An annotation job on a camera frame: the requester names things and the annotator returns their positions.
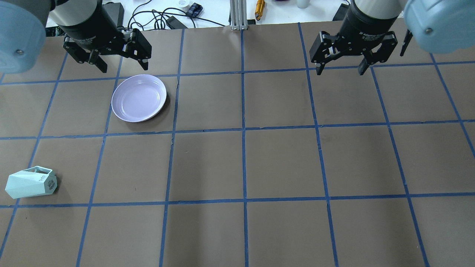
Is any lavender plate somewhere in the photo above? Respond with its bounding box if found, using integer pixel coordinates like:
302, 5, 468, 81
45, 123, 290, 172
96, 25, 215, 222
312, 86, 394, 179
111, 74, 167, 123

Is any mint green faceted cup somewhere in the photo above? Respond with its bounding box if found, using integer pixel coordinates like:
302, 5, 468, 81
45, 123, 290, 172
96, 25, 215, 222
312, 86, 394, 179
5, 166, 58, 199

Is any black power adapter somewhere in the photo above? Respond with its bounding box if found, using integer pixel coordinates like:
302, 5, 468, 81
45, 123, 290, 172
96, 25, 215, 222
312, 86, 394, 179
165, 16, 188, 29

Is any black cable bundle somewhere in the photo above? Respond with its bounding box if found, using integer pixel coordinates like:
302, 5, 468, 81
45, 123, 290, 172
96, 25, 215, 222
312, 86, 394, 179
128, 0, 227, 32

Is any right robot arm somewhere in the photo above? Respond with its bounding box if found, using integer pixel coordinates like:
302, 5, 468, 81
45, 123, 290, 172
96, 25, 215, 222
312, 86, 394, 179
310, 0, 475, 75

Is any aluminium frame post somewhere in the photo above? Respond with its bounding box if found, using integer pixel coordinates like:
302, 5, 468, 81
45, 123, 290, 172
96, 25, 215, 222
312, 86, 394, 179
229, 0, 248, 30

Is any orange cylindrical tool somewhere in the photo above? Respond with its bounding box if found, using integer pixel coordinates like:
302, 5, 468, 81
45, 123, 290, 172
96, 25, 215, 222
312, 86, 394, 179
255, 0, 266, 21

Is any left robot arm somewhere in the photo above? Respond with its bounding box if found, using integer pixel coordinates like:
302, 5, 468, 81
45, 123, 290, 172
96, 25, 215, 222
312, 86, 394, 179
0, 0, 152, 74

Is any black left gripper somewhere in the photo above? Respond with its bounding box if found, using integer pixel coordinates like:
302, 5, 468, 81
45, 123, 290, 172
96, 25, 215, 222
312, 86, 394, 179
58, 7, 152, 73

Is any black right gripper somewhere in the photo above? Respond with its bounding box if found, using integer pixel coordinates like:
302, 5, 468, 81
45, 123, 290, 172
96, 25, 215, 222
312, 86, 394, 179
310, 2, 398, 76

